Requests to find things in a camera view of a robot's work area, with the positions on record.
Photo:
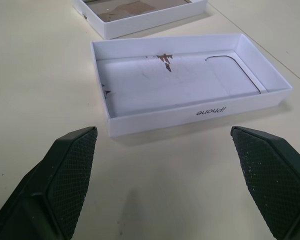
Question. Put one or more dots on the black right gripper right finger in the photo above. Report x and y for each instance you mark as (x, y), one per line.
(272, 180)

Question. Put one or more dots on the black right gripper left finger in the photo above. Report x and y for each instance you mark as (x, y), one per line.
(65, 180)

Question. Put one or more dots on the white iPhone box lid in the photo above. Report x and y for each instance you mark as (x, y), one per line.
(165, 82)

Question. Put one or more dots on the white phone box base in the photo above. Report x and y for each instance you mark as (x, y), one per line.
(120, 27)

